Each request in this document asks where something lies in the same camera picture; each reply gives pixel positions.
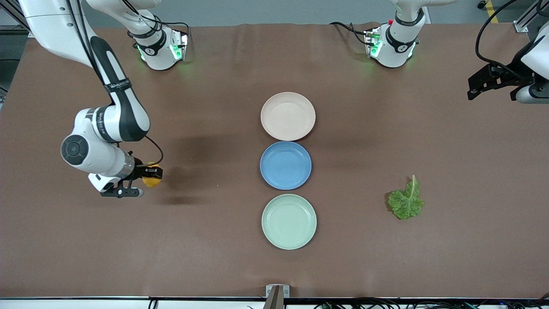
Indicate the blue round plate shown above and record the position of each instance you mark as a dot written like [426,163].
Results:
[285,165]

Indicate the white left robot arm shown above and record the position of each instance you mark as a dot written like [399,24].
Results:
[396,47]

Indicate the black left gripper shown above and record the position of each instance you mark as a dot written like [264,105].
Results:
[514,76]

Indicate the pink round plate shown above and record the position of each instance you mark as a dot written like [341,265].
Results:
[288,116]

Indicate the green lettuce leaf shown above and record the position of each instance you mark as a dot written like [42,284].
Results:
[405,204]

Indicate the yellow lemon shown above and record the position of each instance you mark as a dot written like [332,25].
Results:
[151,183]

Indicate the brown table cover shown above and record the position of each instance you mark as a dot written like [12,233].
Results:
[128,240]

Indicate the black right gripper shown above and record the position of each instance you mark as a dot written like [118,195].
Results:
[140,168]

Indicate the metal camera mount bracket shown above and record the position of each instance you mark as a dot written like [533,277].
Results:
[277,296]

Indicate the aluminium frame profile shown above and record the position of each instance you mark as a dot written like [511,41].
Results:
[15,15]
[525,19]

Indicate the light green round plate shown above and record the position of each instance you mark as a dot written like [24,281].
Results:
[289,221]

